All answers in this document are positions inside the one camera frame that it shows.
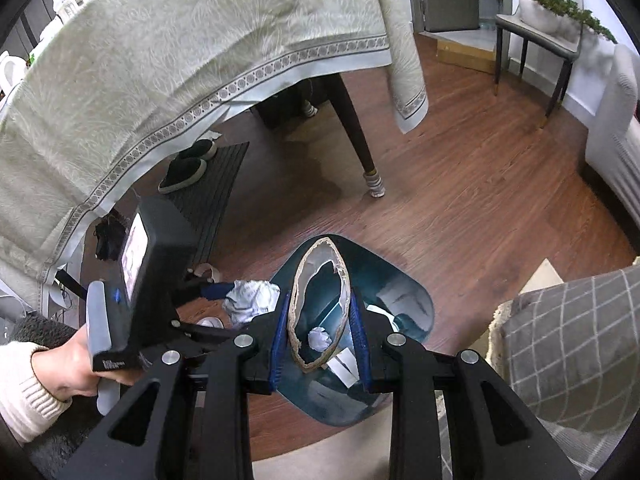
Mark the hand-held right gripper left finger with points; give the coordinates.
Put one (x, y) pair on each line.
(280, 345)

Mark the white slipper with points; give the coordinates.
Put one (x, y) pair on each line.
(207, 272)
(210, 322)

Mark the dark green slipper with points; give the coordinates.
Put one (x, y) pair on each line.
(182, 175)
(196, 151)

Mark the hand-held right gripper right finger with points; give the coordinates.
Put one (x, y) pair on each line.
(358, 345)

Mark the teal trash bin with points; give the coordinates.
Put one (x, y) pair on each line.
(400, 280)

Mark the black cloth bundle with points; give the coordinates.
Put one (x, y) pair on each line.
(109, 237)

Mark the beige floor rug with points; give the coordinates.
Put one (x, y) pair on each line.
(325, 460)

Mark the white paper ball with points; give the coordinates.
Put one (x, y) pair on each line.
(320, 340)
(250, 302)

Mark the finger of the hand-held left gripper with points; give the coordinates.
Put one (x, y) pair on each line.
(205, 332)
(212, 292)

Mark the black ribbed floor mat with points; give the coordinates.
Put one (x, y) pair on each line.
(220, 195)

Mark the white kettle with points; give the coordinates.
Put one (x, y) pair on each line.
(11, 72)

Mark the grey shaggy rug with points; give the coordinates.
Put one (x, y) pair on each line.
(45, 460)

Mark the dark table leg with sock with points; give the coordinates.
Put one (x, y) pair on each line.
(360, 135)
(309, 105)

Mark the grey dining chair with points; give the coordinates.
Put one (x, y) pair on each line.
(510, 25)

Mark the person's left hand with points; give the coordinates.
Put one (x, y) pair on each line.
(65, 362)

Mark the beige patterned tablecloth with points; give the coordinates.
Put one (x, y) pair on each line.
(150, 60)

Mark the potted plant white pot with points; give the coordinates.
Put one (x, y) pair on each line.
(542, 10)
(597, 27)

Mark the grey armchair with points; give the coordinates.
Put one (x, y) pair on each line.
(615, 125)

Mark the person's left forearm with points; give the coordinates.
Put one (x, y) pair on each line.
(25, 390)

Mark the flat beige cardboard piece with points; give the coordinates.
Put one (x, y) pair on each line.
(542, 277)

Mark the white paper scrap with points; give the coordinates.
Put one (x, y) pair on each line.
(346, 370)

